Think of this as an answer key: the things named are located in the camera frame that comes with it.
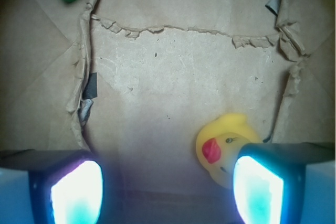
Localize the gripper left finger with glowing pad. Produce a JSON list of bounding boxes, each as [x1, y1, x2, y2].
[[1, 150, 103, 223]]

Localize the brown paper bag tray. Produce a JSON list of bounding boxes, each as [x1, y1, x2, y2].
[[1, 0, 335, 223]]

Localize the yellow rubber duck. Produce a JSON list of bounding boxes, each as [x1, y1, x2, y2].
[[196, 113, 262, 189]]

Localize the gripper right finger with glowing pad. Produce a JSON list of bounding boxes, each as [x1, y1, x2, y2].
[[233, 142, 335, 223]]

